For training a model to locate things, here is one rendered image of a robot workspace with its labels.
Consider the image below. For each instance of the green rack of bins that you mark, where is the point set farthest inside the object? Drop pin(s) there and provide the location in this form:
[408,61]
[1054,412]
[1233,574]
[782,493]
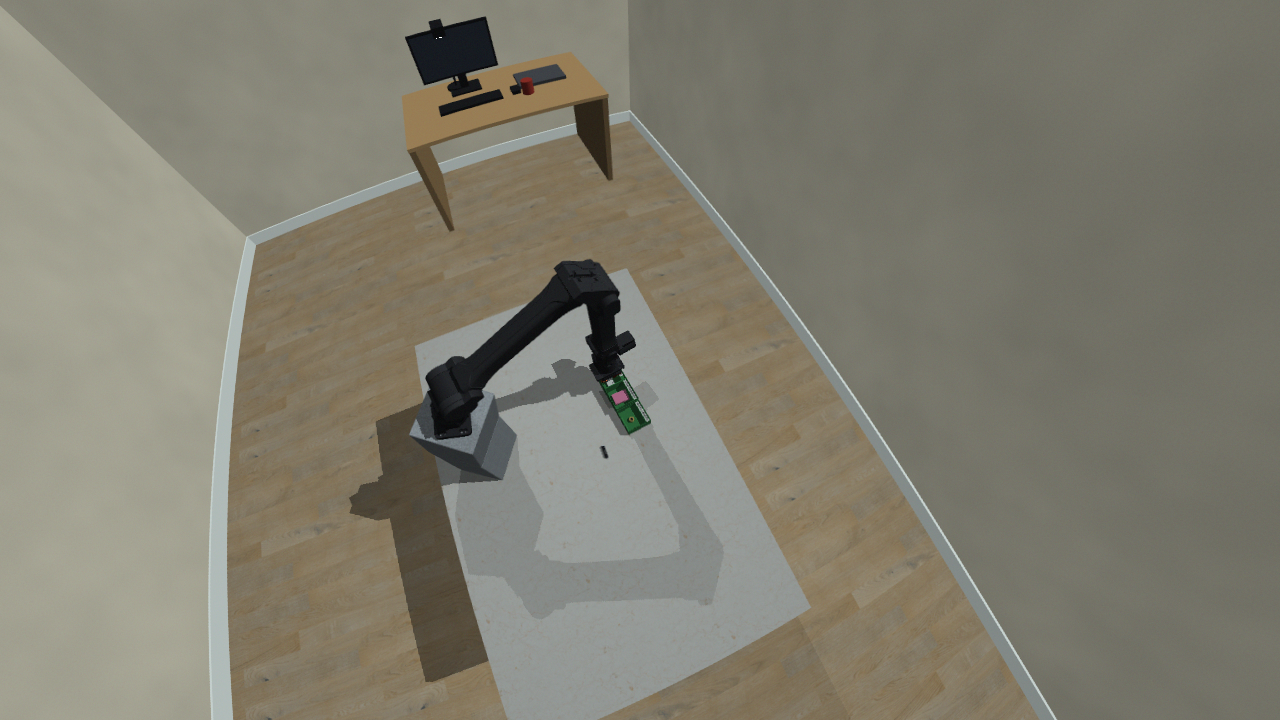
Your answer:
[627,409]

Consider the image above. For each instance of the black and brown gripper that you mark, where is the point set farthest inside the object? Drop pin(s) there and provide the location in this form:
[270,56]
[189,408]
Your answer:
[606,372]

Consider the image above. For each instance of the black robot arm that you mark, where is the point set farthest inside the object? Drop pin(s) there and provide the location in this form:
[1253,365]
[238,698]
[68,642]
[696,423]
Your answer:
[554,301]

